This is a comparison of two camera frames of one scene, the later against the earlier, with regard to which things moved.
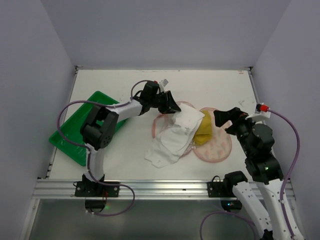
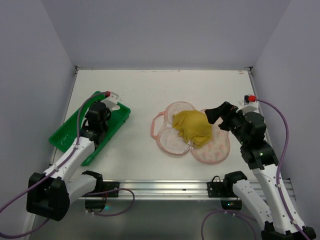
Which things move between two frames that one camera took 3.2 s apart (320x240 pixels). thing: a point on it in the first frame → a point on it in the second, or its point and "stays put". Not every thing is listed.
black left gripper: (163, 101) → (107, 114)
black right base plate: (219, 189) stays put
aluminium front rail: (144, 189) stays put
